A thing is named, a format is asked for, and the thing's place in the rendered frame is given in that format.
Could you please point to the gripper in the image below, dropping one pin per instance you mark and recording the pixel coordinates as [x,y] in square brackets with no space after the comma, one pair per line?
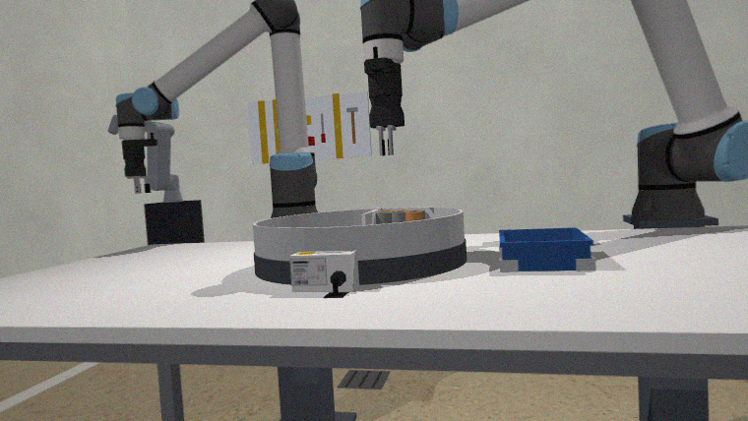
[139,155]
[386,94]

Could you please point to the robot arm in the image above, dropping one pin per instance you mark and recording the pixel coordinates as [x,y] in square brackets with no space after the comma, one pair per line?
[684,164]
[288,105]

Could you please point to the grey turntable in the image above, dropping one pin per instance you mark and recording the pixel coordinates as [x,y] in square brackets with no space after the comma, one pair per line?
[397,245]

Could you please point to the blue crate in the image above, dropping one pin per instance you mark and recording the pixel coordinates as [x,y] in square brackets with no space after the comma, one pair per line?
[544,251]

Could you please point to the jointed stand on black box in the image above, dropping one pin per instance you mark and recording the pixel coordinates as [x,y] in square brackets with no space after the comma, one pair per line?
[173,222]

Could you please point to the white control box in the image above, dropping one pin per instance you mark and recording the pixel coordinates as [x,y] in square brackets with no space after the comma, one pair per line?
[316,269]

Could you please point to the dark floor grate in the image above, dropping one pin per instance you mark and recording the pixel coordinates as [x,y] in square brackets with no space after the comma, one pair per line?
[362,380]

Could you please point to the white wall board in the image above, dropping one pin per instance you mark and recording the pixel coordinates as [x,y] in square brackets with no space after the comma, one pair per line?
[327,140]

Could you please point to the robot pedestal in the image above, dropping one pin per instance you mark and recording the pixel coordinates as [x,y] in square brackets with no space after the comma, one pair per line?
[306,397]

